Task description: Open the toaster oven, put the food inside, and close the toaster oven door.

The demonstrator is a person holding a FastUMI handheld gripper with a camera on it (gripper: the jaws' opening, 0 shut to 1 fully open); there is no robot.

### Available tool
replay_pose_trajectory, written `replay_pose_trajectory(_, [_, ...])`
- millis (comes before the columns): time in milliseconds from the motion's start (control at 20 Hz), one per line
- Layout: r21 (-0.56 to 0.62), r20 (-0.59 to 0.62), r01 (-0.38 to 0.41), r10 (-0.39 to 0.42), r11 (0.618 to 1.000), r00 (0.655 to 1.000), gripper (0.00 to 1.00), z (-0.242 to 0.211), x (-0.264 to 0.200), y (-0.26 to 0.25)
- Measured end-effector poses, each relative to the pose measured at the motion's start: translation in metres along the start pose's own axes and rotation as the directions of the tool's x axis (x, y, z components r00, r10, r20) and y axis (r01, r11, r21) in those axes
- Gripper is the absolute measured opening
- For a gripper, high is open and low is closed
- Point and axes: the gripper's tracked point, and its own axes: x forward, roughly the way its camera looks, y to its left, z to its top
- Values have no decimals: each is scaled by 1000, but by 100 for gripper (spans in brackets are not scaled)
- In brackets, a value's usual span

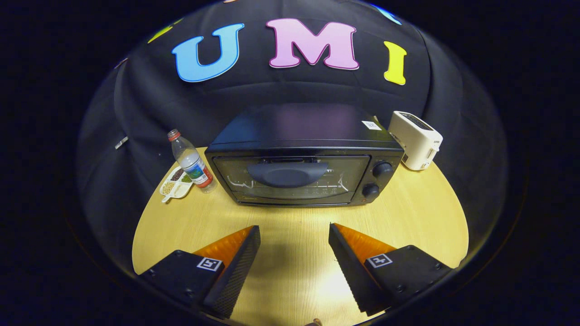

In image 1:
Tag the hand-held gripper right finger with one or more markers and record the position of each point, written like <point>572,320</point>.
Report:
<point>353,271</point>

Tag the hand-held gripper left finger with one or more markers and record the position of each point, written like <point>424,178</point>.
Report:
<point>231,280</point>

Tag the black toaster oven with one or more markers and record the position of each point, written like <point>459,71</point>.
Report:
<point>299,127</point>

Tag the white bread toaster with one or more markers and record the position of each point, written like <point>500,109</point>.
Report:
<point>414,140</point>

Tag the white divided snack tray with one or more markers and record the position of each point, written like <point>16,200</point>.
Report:
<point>174,188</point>

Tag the clear plastic water bottle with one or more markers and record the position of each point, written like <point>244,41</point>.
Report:
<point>192,165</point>

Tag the small silver clip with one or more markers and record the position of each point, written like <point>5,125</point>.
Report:
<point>121,142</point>

